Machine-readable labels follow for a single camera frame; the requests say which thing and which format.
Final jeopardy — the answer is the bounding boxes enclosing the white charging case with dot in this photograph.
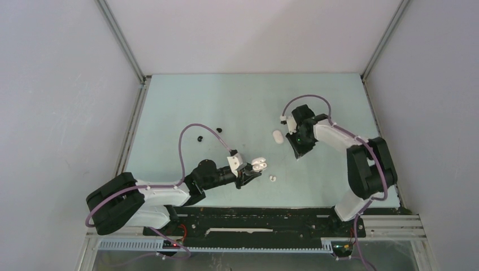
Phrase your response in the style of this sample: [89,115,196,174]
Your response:
[251,157,268,172]

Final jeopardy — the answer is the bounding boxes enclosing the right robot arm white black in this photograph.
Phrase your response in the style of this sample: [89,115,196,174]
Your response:
[280,104,398,236]

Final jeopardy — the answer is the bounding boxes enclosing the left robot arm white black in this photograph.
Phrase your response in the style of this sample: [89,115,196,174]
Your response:
[85,156,267,235]

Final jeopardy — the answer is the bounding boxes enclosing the white closed charging case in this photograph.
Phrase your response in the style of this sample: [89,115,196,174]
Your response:
[272,130,284,144]

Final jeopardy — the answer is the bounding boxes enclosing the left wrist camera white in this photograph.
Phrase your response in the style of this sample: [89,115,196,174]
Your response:
[227,152,247,177]

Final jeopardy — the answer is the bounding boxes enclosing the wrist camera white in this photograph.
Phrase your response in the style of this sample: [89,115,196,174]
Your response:
[227,152,247,177]
[280,115,298,134]

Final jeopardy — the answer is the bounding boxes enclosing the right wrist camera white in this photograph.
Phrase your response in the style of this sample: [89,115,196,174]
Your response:
[280,115,298,134]

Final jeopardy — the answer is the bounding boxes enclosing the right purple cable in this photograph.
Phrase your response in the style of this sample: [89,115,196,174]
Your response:
[281,94,389,271]

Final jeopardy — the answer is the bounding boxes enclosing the purple cable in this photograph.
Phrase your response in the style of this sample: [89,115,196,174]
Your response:
[85,124,237,228]
[281,94,389,271]

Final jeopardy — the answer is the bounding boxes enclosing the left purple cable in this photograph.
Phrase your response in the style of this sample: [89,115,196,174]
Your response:
[85,124,237,228]

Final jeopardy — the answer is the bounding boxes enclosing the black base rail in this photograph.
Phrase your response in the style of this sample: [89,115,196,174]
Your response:
[159,207,366,248]

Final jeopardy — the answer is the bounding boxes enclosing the white slotted cable duct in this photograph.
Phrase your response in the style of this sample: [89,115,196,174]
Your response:
[97,238,333,253]

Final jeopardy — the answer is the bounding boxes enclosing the right aluminium frame post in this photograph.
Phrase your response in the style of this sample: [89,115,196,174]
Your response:
[361,0,412,82]

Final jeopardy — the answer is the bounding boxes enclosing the aluminium frame post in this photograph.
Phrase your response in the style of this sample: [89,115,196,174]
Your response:
[93,0,147,84]
[361,0,412,82]

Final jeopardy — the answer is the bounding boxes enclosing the left aluminium frame post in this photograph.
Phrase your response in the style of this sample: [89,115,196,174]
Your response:
[93,0,147,84]

